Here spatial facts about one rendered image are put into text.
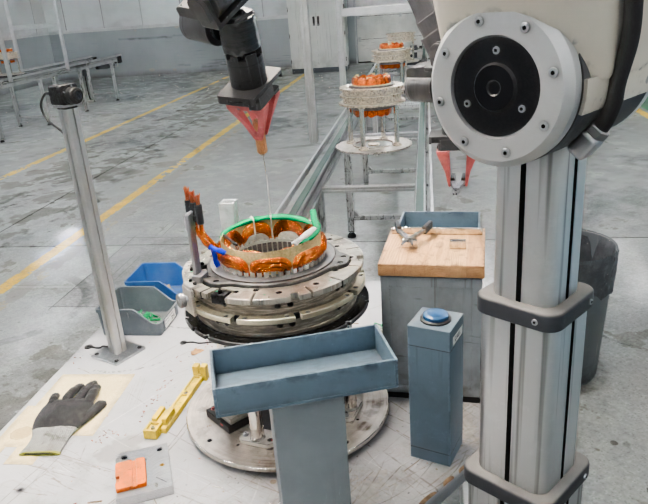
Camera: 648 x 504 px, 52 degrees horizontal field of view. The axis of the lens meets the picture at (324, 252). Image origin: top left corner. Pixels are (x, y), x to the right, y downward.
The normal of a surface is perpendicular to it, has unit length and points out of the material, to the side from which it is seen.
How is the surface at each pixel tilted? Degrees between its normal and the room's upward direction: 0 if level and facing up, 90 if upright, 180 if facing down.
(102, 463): 0
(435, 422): 90
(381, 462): 0
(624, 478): 0
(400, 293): 90
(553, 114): 90
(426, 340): 90
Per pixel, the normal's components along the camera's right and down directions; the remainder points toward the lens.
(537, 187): -0.71, 0.30
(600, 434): -0.07, -0.93
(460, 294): -0.22, 0.36
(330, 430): 0.19, 0.34
